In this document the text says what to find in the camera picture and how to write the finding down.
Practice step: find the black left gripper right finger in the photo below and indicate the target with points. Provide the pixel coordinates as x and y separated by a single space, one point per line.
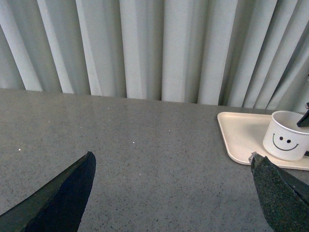
284 199

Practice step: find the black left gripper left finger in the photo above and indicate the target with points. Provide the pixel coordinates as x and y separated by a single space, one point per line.
59 205

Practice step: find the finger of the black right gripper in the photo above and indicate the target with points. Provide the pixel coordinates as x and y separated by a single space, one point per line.
304 121

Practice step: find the white smiley mug black handle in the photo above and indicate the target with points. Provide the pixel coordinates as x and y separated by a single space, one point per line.
284 139

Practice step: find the beige rectangular tray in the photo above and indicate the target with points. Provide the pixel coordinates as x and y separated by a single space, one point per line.
243 134

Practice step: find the grey-white pleated curtain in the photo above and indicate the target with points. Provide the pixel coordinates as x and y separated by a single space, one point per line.
238 53

